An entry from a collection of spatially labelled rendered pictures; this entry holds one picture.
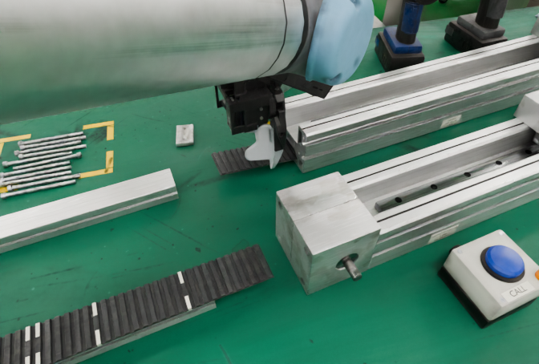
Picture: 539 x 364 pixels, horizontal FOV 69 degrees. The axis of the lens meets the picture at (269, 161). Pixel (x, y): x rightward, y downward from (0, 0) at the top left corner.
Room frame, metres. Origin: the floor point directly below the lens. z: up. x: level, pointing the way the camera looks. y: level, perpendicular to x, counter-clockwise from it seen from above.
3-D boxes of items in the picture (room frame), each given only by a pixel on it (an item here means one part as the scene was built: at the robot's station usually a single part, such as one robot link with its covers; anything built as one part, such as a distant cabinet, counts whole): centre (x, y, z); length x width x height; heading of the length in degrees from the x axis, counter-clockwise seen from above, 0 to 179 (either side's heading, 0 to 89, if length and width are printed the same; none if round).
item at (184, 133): (0.53, 0.15, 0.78); 0.05 x 0.03 x 0.01; 8
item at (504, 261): (0.24, -0.27, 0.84); 0.04 x 0.04 x 0.02
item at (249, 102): (0.46, 0.03, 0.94); 0.09 x 0.08 x 0.12; 113
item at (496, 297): (0.25, -0.27, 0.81); 0.10 x 0.08 x 0.06; 23
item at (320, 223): (0.28, -0.07, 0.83); 0.12 x 0.09 x 0.10; 23
